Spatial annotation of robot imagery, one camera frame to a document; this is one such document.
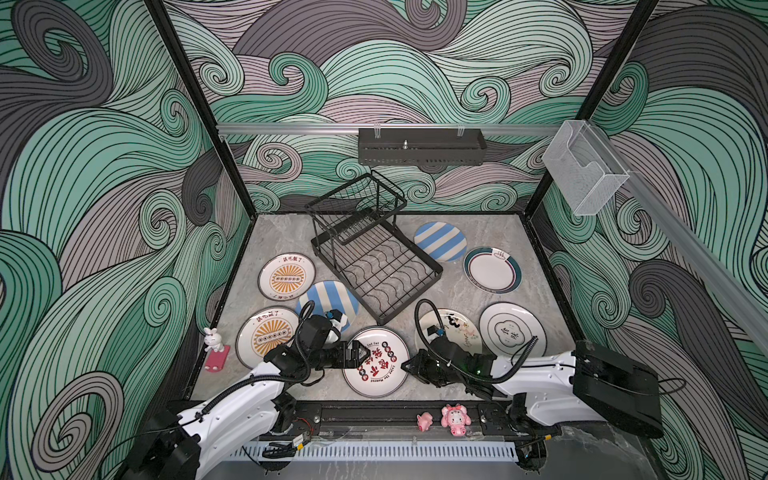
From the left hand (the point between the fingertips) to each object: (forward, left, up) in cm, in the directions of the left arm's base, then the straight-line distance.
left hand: (359, 352), depth 81 cm
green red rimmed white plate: (+30, -45, -3) cm, 55 cm away
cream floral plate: (+8, -29, -2) cm, 30 cm away
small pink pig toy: (-16, -17, -1) cm, 23 cm away
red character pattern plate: (-5, -6, -3) cm, 8 cm away
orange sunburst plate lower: (+7, +30, -4) cm, 31 cm away
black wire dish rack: (+26, +2, +20) cm, 33 cm away
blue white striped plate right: (+42, -30, -3) cm, 52 cm away
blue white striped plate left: (+19, +10, -3) cm, 22 cm away
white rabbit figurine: (+1, +40, +3) cm, 40 cm away
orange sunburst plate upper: (+26, +27, -4) cm, 38 cm away
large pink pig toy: (-15, -24, 0) cm, 28 cm away
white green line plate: (+9, -44, -2) cm, 45 cm away
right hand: (-4, -11, -2) cm, 12 cm away
